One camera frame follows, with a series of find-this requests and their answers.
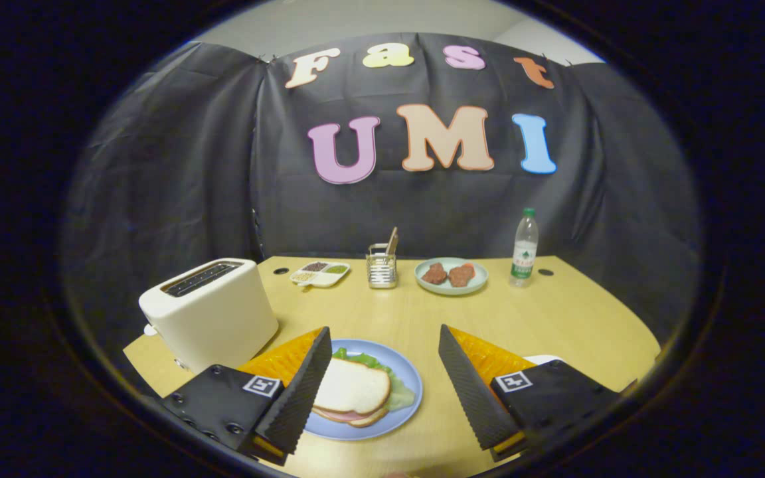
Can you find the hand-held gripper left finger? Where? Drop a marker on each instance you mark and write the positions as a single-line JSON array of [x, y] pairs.
[[303, 392]]

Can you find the brown meat patty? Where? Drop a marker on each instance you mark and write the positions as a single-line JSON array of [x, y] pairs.
[[461, 273], [433, 273]]

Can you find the toasted bread slice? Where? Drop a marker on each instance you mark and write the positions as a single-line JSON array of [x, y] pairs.
[[349, 388]]

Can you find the clear plastic water bottle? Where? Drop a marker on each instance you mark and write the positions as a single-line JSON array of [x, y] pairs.
[[524, 252]]

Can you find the white square plate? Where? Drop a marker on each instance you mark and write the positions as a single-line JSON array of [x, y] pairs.
[[542, 359]]

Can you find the pale wooden stick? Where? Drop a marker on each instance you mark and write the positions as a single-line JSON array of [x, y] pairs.
[[393, 239]]

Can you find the white divided condiment dish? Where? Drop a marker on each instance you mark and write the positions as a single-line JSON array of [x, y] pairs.
[[319, 279]]

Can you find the white toaster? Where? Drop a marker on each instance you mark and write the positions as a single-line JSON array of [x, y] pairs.
[[216, 318]]

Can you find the pink ham slice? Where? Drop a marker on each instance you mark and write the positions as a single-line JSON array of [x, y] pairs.
[[339, 415]]

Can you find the pale green round plate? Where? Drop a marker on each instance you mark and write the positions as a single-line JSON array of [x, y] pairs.
[[449, 289]]

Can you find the green lettuce leaf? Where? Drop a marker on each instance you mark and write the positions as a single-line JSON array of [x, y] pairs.
[[402, 397]]

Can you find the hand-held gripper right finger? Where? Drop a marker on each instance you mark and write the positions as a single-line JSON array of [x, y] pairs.
[[469, 392]]

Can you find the blue round plate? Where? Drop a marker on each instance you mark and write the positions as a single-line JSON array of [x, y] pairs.
[[356, 431]]

